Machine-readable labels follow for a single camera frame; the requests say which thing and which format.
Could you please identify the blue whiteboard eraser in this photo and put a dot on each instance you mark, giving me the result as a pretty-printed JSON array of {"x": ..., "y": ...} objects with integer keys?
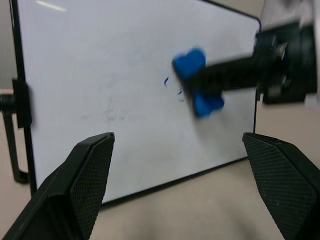
[{"x": 190, "y": 63}]

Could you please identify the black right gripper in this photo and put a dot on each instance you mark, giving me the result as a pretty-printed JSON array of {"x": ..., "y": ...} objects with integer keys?
[{"x": 272, "y": 57}]

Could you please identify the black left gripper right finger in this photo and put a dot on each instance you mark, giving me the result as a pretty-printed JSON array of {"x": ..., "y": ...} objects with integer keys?
[{"x": 285, "y": 182}]

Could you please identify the black whiteboard stand clamp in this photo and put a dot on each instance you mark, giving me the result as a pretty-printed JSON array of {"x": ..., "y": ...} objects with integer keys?
[{"x": 20, "y": 105}]

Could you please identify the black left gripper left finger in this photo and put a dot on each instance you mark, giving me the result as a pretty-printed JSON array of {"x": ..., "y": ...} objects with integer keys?
[{"x": 75, "y": 190}]

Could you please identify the black-framed whiteboard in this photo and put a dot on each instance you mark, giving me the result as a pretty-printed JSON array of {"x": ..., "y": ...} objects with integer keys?
[{"x": 100, "y": 87}]

